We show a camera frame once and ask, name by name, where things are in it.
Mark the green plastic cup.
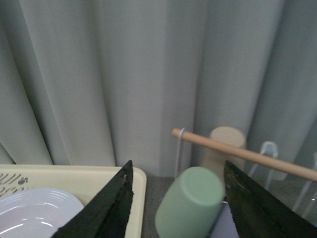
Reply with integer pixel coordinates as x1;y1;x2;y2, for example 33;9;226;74
155;167;224;238

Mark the beige plastic cup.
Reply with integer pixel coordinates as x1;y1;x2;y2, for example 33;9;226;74
200;126;246;184

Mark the beige bear serving tray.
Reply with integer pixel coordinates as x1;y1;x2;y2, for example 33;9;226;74
0;165;147;238

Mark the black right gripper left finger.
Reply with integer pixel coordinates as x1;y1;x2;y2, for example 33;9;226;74
53;160;134;238

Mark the white ribbed deep plate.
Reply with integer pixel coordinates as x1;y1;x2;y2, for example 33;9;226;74
0;187;84;238

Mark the purple plastic cup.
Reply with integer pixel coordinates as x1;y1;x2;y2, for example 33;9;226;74
210;201;239;238

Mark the grey curtain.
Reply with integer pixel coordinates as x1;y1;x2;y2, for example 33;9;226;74
0;0;317;176

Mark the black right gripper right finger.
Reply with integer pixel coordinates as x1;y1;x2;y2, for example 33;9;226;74
223;161;317;238

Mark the white cup rack wooden handle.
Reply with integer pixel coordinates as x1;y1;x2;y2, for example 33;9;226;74
172;127;317;222

